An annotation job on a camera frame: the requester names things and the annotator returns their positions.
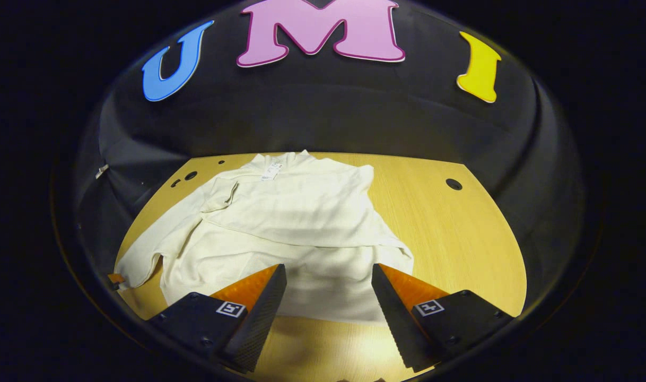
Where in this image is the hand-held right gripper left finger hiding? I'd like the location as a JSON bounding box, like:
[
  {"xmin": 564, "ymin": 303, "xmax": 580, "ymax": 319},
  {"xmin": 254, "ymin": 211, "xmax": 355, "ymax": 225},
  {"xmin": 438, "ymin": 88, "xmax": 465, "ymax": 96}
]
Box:
[{"xmin": 147, "ymin": 264, "xmax": 287, "ymax": 373}]

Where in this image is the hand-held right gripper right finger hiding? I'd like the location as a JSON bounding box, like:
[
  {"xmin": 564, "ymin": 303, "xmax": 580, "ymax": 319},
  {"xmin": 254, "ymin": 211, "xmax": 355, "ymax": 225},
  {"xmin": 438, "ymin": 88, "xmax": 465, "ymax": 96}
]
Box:
[{"xmin": 371, "ymin": 264, "xmax": 514, "ymax": 372}]

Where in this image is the cream zip-neck sweater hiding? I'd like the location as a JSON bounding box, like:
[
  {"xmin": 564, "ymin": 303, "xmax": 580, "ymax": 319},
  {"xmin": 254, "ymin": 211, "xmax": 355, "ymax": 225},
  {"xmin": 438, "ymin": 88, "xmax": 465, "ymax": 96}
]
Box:
[{"xmin": 115, "ymin": 150, "xmax": 415, "ymax": 324}]

